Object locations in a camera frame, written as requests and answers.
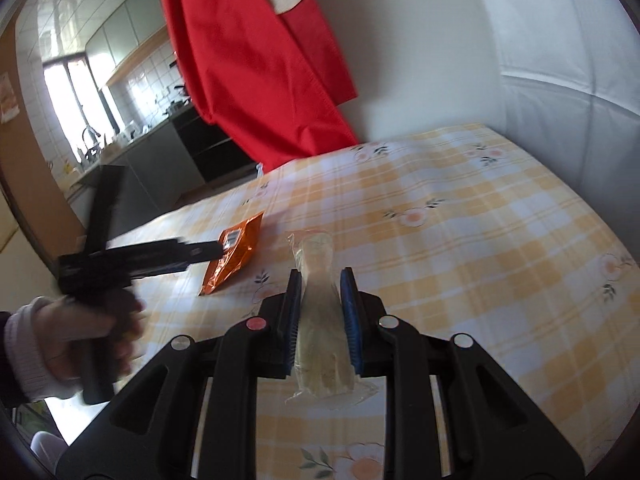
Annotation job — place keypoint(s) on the paper wall sticker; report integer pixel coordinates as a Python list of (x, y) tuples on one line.
[(7, 97)]

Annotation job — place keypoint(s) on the grey base cabinets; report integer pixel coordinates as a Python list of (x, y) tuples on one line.
[(140, 185)]

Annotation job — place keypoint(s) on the pale green wall cabinets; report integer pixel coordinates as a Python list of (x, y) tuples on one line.
[(125, 35)]

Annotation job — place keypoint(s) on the clear wrapper with yellow contents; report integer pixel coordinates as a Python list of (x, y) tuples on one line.
[(315, 270)]

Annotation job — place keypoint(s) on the white wall cloth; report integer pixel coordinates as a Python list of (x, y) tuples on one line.
[(575, 60)]

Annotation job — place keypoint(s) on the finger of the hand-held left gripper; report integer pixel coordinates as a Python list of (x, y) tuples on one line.
[(170, 257)]

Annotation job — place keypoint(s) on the orange packet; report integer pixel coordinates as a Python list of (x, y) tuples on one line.
[(235, 255)]

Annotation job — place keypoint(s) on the red apron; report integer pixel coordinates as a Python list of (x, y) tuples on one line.
[(250, 60)]

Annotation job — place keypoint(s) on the kitchen window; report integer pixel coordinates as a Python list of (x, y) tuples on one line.
[(75, 105)]

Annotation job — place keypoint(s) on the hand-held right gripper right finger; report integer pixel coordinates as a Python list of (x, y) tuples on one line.
[(350, 320)]

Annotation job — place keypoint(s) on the black oven stove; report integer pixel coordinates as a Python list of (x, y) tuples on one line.
[(210, 150)]

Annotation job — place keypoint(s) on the kitchen faucet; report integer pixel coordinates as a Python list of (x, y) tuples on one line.
[(90, 137)]

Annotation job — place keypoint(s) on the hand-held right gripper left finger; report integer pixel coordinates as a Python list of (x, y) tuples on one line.
[(292, 320)]

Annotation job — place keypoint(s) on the person's left hand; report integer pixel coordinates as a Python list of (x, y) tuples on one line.
[(60, 340)]

